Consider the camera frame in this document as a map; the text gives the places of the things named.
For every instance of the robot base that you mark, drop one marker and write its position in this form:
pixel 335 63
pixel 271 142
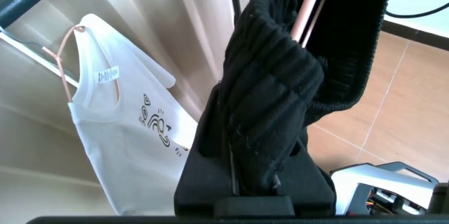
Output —
pixel 379 182

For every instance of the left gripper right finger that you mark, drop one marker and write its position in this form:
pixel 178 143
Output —
pixel 308 189

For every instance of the black garment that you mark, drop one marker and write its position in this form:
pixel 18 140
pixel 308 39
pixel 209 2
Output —
pixel 273 94

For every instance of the white printed t-shirt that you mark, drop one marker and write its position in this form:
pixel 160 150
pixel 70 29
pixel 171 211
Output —
pixel 122 146

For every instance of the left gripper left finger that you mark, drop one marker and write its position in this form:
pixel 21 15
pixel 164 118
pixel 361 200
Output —
pixel 203 175

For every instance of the beige curtain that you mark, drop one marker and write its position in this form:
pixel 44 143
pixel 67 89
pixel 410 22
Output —
pixel 175 24

